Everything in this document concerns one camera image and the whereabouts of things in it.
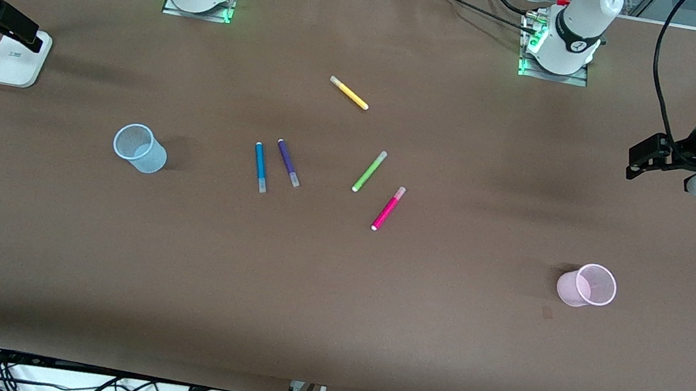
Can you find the blue marker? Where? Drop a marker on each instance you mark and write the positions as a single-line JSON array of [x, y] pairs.
[[260, 166]]

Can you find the pink marker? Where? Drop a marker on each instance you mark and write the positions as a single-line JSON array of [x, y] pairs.
[[388, 209]]

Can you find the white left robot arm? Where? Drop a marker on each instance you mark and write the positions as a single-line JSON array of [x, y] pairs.
[[576, 29]]

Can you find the white desk lamp stand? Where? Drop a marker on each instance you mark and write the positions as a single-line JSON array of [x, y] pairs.
[[14, 63]]

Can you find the translucent pink cup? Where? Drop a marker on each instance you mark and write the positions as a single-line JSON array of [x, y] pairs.
[[586, 286]]

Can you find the translucent blue cup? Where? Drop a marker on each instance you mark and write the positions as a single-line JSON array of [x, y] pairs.
[[141, 149]]

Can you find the green marker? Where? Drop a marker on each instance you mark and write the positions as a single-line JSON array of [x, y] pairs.
[[369, 171]]

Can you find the purple marker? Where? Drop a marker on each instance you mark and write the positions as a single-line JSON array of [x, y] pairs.
[[288, 162]]

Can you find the yellow marker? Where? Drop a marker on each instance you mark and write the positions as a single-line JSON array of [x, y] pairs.
[[349, 93]]

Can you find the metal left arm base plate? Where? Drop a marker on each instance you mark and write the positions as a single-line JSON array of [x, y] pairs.
[[579, 80]]

